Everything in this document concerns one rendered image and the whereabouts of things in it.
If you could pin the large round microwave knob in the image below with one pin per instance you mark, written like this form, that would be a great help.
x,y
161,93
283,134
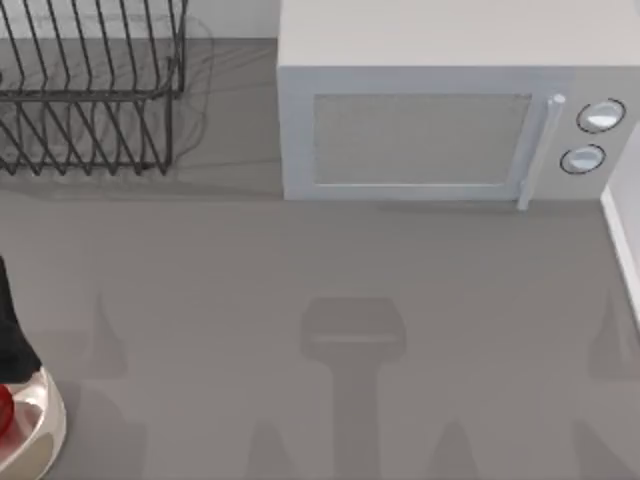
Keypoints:
x,y
600,116

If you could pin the white bowl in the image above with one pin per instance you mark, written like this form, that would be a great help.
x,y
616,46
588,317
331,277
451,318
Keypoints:
x,y
42,425

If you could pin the small round microwave knob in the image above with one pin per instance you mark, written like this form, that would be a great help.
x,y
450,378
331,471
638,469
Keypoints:
x,y
582,159

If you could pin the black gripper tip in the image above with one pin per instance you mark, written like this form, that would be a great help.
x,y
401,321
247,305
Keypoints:
x,y
12,340

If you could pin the red apple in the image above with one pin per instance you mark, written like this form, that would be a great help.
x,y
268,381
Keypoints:
x,y
5,410

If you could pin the microwave oven door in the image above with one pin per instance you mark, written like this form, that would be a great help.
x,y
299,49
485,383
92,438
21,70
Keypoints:
x,y
420,140

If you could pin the pale microwave oven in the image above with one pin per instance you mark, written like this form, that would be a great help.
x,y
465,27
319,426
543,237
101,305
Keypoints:
x,y
570,60

